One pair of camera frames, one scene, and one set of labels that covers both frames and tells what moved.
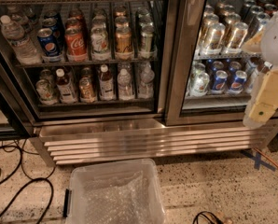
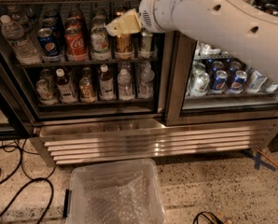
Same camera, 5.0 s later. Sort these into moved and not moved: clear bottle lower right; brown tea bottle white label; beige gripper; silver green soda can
Moved: beige gripper
Not moved: clear bottle lower right; brown tea bottle white label; silver green soda can
